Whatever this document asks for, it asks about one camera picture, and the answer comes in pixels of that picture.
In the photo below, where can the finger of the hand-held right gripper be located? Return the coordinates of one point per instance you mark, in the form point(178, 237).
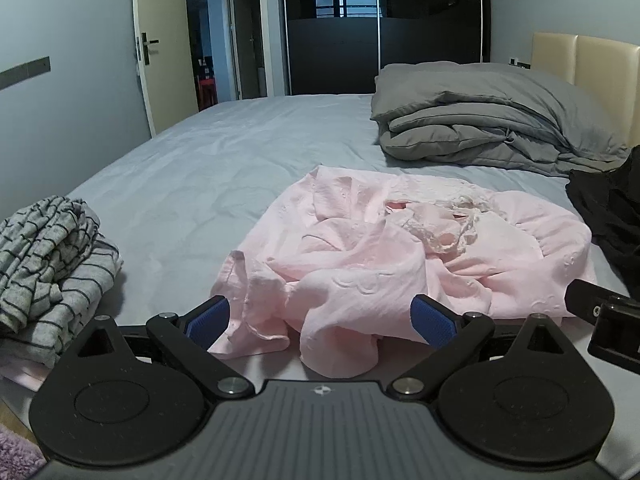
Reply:
point(587, 300)

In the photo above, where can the pale pink folded garment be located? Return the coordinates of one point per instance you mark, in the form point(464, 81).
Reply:
point(20, 372)

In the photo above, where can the pink embroidered garment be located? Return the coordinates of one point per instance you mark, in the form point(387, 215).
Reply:
point(350, 270)

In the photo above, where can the grey wall strip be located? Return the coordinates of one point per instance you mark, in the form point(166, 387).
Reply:
point(25, 74)

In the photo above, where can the purple fuzzy rug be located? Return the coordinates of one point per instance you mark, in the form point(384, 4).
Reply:
point(15, 455)

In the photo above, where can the folded grey duvet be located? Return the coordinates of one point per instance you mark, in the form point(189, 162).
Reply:
point(475, 105)

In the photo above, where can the white hallway door frame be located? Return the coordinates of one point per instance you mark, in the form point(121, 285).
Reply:
point(230, 35)

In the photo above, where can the black garment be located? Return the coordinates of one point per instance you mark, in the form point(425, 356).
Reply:
point(610, 210)

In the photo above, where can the white striped folded garment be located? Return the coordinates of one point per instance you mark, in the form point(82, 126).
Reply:
point(85, 285)

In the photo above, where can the grey striped folded garment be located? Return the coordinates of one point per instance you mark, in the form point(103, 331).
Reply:
point(45, 240)

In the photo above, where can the grey bed sheet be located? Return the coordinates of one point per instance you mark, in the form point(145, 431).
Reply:
point(225, 160)

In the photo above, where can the cream room door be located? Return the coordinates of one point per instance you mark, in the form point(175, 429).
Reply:
point(170, 70)

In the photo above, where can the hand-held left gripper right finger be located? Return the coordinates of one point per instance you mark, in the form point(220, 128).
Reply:
point(432, 322)

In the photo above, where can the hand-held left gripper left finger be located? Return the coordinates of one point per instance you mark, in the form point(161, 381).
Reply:
point(207, 321)

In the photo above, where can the dark sliding-door wardrobe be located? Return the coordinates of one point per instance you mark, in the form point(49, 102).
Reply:
point(330, 50)

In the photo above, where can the wall socket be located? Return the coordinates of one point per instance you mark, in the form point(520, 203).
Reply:
point(520, 63)

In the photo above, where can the red stool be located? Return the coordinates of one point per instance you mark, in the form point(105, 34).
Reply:
point(207, 91)

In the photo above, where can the cream padded headboard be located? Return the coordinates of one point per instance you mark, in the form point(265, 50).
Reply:
point(600, 60)

